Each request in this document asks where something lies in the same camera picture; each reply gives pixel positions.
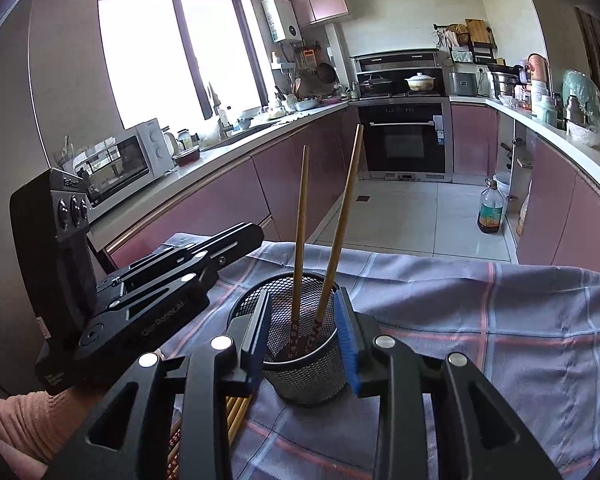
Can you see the black built-in oven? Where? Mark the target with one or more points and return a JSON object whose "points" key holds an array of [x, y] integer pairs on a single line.
{"points": [[400, 135]]}

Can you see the steel steamer pot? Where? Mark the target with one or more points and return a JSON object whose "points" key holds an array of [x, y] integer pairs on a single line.
{"points": [[503, 85]]}

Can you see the white water heater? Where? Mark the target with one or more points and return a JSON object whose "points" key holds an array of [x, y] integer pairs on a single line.
{"points": [[281, 19]]}

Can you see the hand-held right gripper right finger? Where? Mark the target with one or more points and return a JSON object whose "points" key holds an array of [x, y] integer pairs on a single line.
{"points": [[349, 350]]}

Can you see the person's left forearm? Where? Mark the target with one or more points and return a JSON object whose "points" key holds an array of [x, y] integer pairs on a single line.
{"points": [[30, 420]]}

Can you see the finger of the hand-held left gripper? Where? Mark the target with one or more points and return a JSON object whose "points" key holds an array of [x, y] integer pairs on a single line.
{"points": [[230, 240], [170, 272]]}

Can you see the white toaster oven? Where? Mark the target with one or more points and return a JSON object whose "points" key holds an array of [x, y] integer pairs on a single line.
{"points": [[130, 160]]}

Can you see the kitchen window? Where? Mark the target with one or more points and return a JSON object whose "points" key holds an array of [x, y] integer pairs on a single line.
{"points": [[180, 60]]}

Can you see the bunch of wooden chopsticks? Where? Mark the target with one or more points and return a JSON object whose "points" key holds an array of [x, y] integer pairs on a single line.
{"points": [[237, 412]]}

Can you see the steel thermos jug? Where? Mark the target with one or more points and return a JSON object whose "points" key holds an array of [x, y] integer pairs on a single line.
{"points": [[575, 110]]}

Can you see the hanging dark pan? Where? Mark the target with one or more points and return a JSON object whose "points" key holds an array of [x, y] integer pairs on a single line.
{"points": [[326, 74]]}

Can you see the white casserole pot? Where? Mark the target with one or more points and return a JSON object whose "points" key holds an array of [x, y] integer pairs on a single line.
{"points": [[421, 82]]}

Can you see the black lidded wok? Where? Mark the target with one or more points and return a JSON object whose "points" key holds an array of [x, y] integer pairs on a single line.
{"points": [[375, 84]]}

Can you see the kitchen faucet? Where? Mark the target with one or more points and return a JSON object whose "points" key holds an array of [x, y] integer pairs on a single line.
{"points": [[223, 115]]}

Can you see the black mesh cup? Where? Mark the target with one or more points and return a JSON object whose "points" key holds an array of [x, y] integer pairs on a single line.
{"points": [[305, 380]]}

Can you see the black wall rack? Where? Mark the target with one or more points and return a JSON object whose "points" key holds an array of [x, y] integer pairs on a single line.
{"points": [[472, 42]]}

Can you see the steel range hood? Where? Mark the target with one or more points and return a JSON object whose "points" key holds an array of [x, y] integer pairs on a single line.
{"points": [[397, 60]]}

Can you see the cooking oil bottle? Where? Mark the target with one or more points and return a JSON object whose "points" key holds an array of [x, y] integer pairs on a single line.
{"points": [[489, 210]]}

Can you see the white bucket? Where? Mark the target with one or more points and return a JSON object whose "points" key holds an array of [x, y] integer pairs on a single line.
{"points": [[503, 186]]}

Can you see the pink lower cabinets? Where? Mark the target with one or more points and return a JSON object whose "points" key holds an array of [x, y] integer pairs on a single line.
{"points": [[205, 200]]}

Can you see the grey checked cloth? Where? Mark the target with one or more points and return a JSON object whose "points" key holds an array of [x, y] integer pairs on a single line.
{"points": [[480, 335]]}

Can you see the pale green food cover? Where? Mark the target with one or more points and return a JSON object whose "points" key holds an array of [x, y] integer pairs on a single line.
{"points": [[582, 85]]}

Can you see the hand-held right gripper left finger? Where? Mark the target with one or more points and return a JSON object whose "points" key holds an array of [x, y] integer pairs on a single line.
{"points": [[259, 345]]}

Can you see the single bamboo chopstick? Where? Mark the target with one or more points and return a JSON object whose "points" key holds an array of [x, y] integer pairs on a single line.
{"points": [[300, 240], [340, 220]]}

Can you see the dark red lidded bowl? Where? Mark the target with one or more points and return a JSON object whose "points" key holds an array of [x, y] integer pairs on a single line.
{"points": [[186, 156]]}

